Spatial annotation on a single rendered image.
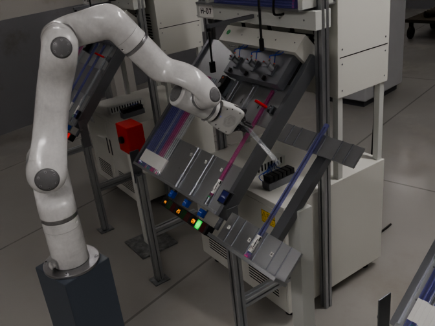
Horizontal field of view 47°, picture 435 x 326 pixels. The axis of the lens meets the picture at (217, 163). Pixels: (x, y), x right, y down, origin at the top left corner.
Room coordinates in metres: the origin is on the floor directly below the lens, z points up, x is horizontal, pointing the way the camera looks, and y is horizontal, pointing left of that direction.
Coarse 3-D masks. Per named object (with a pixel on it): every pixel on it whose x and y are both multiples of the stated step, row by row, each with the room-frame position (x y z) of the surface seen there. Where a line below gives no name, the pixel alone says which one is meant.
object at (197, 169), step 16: (176, 160) 2.02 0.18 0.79; (192, 160) 1.94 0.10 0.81; (208, 160) 1.88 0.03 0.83; (224, 160) 1.82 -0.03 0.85; (160, 176) 2.02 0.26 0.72; (176, 176) 1.94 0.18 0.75; (192, 176) 1.88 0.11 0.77; (208, 176) 1.81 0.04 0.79; (192, 192) 1.81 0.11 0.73; (208, 192) 1.75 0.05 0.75
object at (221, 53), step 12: (216, 48) 2.39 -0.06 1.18; (204, 60) 2.39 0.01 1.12; (216, 60) 2.32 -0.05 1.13; (228, 60) 2.26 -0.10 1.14; (204, 72) 2.32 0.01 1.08; (216, 72) 2.26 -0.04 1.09; (216, 84) 2.20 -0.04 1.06; (240, 84) 2.08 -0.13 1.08; (228, 96) 2.08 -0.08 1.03; (240, 96) 2.03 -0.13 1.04; (252, 96) 1.98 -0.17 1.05; (264, 96) 1.93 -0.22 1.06; (276, 96) 1.88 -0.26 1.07; (252, 108) 1.93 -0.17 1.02; (252, 120) 1.88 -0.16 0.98; (264, 120) 1.83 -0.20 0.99
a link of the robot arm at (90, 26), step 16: (64, 16) 1.56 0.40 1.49; (80, 16) 1.51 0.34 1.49; (96, 16) 1.49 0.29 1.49; (112, 16) 1.50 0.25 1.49; (128, 16) 1.54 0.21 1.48; (80, 32) 1.53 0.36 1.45; (96, 32) 1.49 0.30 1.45; (112, 32) 1.49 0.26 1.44; (128, 32) 1.50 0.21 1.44; (144, 32) 1.55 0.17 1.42; (128, 48) 1.51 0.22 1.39
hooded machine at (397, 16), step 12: (396, 0) 4.86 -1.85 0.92; (396, 12) 4.87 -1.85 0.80; (396, 24) 4.88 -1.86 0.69; (396, 36) 4.89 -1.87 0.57; (396, 48) 4.89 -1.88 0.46; (396, 60) 4.90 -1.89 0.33; (396, 72) 4.91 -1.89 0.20; (384, 84) 4.75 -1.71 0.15; (396, 84) 4.92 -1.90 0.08; (348, 96) 4.65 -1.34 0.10; (360, 96) 4.56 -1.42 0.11; (372, 96) 4.60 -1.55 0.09
